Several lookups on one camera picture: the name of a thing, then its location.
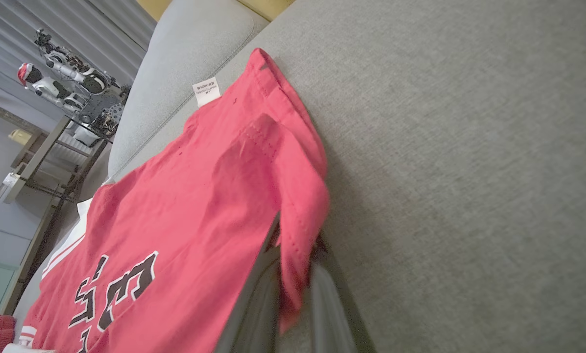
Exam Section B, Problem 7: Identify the red white sports jersey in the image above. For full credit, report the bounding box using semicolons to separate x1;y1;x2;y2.
1;48;331;353

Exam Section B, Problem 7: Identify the grey pleated curtain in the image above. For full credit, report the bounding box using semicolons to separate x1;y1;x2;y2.
0;0;157;116

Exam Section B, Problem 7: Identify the wide yellow sofa back cushion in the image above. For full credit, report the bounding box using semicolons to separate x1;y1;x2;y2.
237;0;296;22

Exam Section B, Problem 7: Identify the small grey sofa seat cushion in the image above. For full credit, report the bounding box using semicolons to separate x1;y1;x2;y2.
108;0;270;179

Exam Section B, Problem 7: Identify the dark metal frame table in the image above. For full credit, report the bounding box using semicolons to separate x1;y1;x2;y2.
0;115;115;315

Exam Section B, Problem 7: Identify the large grey sofa seat cushion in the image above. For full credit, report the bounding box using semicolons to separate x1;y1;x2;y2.
9;0;586;353

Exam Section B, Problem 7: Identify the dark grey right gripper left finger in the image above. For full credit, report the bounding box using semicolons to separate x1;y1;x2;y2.
215;215;282;353

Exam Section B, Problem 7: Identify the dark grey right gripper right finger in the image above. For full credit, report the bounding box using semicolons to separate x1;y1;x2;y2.
307;235;377;353

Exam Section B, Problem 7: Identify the narrow yellow sofa back cushion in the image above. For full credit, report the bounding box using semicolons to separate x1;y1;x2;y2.
136;0;173;22

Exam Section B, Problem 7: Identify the white grey background robot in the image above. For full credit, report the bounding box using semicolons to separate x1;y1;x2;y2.
18;28;132;139

